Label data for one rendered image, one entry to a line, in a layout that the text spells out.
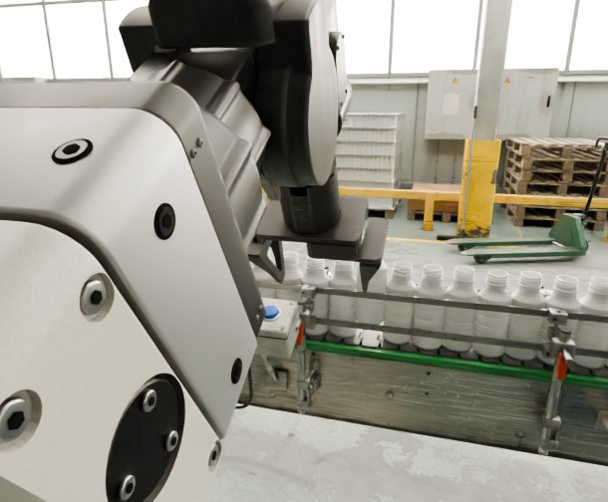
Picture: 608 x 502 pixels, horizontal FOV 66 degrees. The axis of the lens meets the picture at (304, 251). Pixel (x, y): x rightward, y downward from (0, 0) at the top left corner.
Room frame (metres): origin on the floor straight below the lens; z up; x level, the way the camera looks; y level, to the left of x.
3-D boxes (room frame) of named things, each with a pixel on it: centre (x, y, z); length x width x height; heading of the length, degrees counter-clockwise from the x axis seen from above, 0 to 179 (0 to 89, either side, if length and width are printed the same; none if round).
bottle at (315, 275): (0.90, -0.02, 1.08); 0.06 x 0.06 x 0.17
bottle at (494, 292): (0.81, -0.36, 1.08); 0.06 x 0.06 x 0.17
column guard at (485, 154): (5.16, -1.93, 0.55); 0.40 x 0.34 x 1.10; 75
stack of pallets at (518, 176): (6.13, -3.26, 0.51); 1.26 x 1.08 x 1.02; 165
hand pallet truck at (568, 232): (4.51, -2.22, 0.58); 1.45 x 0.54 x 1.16; 95
